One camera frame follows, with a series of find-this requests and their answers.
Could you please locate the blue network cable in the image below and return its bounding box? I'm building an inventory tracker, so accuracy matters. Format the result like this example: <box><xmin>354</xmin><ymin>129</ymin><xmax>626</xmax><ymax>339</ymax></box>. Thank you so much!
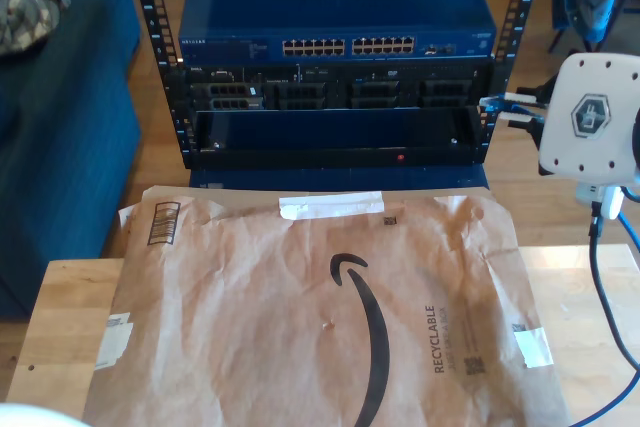
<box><xmin>479</xmin><ymin>94</ymin><xmax>640</xmax><ymax>427</ymax></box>

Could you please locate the chair with woven seat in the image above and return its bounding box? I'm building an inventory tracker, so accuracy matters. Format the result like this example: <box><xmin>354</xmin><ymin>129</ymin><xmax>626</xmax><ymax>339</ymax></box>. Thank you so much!
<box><xmin>547</xmin><ymin>0</ymin><xmax>640</xmax><ymax>66</ymax></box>

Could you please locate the black rack server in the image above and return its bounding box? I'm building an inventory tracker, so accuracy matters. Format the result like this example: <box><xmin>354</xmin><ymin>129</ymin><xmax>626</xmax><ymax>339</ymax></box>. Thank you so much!
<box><xmin>182</xmin><ymin>62</ymin><xmax>494</xmax><ymax>111</ymax></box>

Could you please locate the long white tape strip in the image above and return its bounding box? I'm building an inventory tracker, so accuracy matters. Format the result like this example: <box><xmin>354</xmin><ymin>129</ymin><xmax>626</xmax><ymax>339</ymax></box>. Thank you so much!
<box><xmin>278</xmin><ymin>191</ymin><xmax>386</xmax><ymax>221</ymax></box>

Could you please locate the short white tape piece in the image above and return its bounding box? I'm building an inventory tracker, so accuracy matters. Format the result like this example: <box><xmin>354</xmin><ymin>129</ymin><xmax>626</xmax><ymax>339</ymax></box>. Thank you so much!
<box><xmin>512</xmin><ymin>324</ymin><xmax>555</xmax><ymax>368</ymax></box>

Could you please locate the brown paper mailer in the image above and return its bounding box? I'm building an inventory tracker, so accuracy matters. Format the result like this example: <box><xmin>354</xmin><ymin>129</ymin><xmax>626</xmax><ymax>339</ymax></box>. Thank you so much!
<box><xmin>82</xmin><ymin>185</ymin><xmax>576</xmax><ymax>427</ymax></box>

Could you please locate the blue sofa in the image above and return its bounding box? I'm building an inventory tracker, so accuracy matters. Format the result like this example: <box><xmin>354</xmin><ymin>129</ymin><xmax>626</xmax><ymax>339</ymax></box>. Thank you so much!
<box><xmin>0</xmin><ymin>0</ymin><xmax>143</xmax><ymax>322</ymax></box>

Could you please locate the white shipping label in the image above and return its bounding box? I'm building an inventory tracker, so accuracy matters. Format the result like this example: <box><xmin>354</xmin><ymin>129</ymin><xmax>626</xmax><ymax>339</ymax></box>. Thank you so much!
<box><xmin>93</xmin><ymin>311</ymin><xmax>135</xmax><ymax>371</ymax></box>

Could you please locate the camouflage cloth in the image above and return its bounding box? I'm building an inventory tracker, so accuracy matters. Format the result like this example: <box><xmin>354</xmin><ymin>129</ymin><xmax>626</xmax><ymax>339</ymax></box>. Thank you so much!
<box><xmin>0</xmin><ymin>0</ymin><xmax>72</xmax><ymax>57</ymax></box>

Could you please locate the black camera cable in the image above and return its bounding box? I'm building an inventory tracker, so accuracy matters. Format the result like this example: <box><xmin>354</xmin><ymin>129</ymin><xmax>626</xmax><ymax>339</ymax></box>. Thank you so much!
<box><xmin>587</xmin><ymin>200</ymin><xmax>640</xmax><ymax>373</ymax></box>

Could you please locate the black rack frame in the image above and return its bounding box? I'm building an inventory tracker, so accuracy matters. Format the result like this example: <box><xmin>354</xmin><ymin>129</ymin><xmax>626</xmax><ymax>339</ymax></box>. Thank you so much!
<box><xmin>124</xmin><ymin>0</ymin><xmax>551</xmax><ymax>171</ymax></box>

